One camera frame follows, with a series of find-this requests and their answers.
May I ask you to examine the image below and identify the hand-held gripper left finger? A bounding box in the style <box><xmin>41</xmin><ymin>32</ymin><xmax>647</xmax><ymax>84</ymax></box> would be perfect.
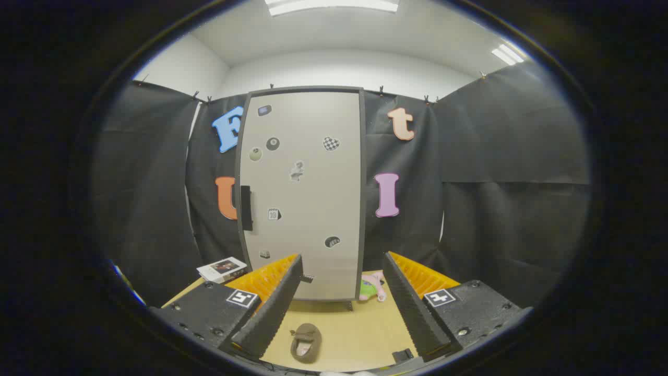
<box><xmin>151</xmin><ymin>254</ymin><xmax>304</xmax><ymax>361</ymax></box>

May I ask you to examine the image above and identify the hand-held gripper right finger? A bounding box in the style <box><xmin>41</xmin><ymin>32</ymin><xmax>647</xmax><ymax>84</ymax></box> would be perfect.
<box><xmin>383</xmin><ymin>251</ymin><xmax>533</xmax><ymax>362</ymax></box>

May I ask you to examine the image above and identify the brown fuzzy shoe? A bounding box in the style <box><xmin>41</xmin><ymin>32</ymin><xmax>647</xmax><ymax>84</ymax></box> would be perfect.
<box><xmin>290</xmin><ymin>323</ymin><xmax>322</xmax><ymax>364</ymax></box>

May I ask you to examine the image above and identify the beige shoe cabinet door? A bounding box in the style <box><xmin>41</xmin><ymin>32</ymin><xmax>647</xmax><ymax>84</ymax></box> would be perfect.
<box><xmin>239</xmin><ymin>91</ymin><xmax>362</xmax><ymax>301</ymax></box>

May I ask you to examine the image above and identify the grey shoe cabinet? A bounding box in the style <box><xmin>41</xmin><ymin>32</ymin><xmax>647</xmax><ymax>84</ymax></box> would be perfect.
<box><xmin>234</xmin><ymin>86</ymin><xmax>367</xmax><ymax>304</ymax></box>

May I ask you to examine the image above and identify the pink green plush toy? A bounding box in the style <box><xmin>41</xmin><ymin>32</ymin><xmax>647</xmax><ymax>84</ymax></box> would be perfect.
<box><xmin>359</xmin><ymin>271</ymin><xmax>387</xmax><ymax>302</ymax></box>

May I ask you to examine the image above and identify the black backdrop cloth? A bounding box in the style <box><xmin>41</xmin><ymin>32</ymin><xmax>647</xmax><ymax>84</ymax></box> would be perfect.
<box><xmin>91</xmin><ymin>60</ymin><xmax>593</xmax><ymax>309</ymax></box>

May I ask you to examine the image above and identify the small ceiling light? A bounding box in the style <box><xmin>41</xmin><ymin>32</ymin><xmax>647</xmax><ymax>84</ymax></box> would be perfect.
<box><xmin>491</xmin><ymin>44</ymin><xmax>524</xmax><ymax>66</ymax></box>

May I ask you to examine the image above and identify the long ceiling light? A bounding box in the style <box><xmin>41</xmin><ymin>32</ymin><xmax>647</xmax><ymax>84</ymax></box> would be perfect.
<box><xmin>265</xmin><ymin>0</ymin><xmax>400</xmax><ymax>17</ymax></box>

